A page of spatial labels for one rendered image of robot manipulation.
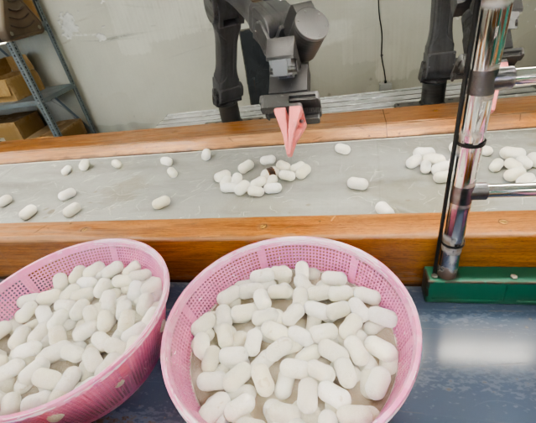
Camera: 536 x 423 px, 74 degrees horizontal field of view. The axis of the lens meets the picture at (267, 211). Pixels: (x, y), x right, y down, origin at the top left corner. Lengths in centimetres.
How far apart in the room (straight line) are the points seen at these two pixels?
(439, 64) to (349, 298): 77
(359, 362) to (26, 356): 39
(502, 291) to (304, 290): 25
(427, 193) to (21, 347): 60
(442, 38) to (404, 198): 58
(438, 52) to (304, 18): 53
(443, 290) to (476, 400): 13
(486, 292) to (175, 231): 43
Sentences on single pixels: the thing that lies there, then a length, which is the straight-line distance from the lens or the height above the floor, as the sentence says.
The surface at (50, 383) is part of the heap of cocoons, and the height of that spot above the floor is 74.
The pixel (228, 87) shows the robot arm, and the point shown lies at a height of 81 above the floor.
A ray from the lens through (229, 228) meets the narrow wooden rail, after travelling 53.
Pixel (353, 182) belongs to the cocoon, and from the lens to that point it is 62.
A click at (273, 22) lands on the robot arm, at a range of 71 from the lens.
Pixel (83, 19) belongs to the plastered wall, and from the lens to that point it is 314.
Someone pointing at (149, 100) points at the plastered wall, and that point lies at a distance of 308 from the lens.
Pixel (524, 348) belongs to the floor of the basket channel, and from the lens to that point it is 53.
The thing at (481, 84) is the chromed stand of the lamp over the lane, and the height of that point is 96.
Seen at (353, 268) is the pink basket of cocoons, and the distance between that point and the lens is 47.
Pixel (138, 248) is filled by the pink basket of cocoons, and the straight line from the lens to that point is 56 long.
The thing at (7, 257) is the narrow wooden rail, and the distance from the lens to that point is 77.
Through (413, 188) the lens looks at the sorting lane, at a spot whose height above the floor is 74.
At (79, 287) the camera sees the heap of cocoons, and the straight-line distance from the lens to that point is 59.
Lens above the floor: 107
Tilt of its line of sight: 34 degrees down
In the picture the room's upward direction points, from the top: 10 degrees counter-clockwise
